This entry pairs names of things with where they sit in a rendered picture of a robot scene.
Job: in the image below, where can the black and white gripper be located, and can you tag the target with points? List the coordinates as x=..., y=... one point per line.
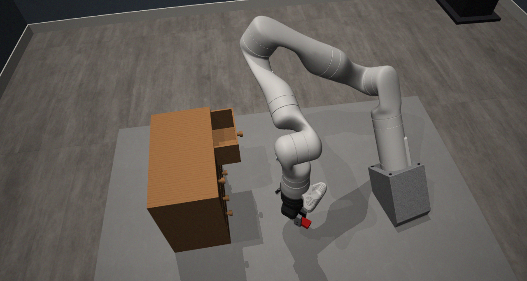
x=297, y=202

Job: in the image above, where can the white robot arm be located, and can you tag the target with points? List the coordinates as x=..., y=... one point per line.
x=295, y=151

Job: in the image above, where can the small brown wooden chest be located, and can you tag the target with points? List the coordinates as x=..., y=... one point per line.
x=182, y=191

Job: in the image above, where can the red and white eraser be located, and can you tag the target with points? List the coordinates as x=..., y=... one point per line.
x=305, y=223

